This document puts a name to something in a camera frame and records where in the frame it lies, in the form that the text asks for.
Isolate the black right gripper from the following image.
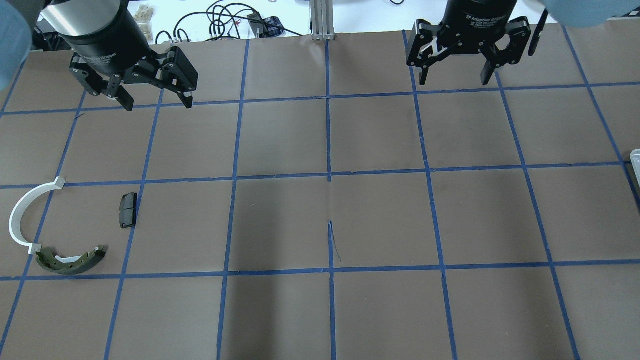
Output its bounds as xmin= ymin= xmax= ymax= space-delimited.
xmin=406 ymin=0 xmax=531 ymax=85

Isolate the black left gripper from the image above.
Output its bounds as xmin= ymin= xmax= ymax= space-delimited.
xmin=68 ymin=5 xmax=199 ymax=112

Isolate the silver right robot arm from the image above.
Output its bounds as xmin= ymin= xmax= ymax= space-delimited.
xmin=406 ymin=0 xmax=639 ymax=85

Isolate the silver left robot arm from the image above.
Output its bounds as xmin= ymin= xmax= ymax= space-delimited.
xmin=1 ymin=0 xmax=199 ymax=111

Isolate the clear plastic tray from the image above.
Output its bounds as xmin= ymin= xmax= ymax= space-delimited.
xmin=630 ymin=148 xmax=640 ymax=187

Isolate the bag of wooden pieces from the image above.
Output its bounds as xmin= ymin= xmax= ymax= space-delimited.
xmin=133 ymin=4 xmax=155 ymax=43

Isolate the black brake pad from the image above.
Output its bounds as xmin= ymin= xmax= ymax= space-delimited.
xmin=118 ymin=193 xmax=138 ymax=229

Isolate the black power adapter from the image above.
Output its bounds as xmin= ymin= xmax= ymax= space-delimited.
xmin=247 ymin=13 xmax=285 ymax=38

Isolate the olive green brake shoe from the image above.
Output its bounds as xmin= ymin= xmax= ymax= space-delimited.
xmin=35 ymin=245 xmax=106 ymax=276

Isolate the black cable bundle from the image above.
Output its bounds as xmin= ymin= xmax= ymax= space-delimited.
xmin=155 ymin=0 xmax=303 ymax=46

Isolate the aluminium frame post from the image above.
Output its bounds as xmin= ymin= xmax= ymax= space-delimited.
xmin=308 ymin=0 xmax=335 ymax=41

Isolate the white curved plastic bracket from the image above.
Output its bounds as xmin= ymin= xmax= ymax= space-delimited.
xmin=8 ymin=177 xmax=66 ymax=255

